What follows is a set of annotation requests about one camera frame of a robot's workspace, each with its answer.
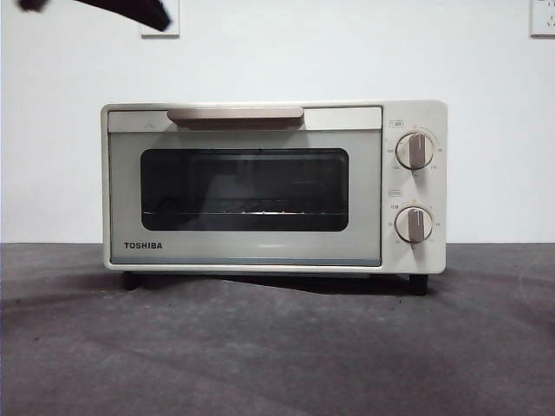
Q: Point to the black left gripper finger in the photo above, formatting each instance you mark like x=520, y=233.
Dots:
x=147, y=11
x=32, y=4

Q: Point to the cream toaster oven body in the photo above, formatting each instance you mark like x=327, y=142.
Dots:
x=438, y=190

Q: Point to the cream temperature knob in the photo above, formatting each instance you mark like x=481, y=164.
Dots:
x=415, y=151

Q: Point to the cream timer knob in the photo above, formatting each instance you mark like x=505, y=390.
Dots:
x=414, y=224

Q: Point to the white wall socket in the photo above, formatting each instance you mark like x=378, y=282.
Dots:
x=172, y=31
x=544, y=21

